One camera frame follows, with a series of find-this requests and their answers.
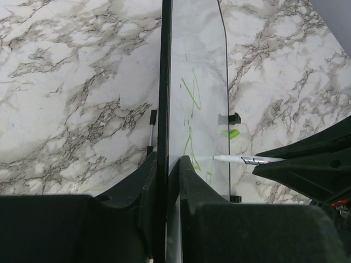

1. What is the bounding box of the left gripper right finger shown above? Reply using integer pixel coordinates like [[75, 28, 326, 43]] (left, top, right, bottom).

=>
[[179, 156, 346, 262]]

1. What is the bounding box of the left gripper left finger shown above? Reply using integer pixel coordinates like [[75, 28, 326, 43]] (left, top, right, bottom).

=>
[[1, 153, 157, 262]]

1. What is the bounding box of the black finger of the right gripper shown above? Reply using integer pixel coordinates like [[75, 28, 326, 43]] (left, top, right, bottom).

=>
[[253, 117, 350, 204]]

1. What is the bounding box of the white marker pen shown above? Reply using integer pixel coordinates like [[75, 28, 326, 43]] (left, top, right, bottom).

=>
[[212, 155, 284, 165]]

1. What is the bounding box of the green marker cap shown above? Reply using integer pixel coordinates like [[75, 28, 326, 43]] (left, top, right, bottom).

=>
[[221, 129, 240, 140]]

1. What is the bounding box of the white whiteboard black frame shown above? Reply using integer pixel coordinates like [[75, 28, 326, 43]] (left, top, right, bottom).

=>
[[153, 1, 231, 262]]

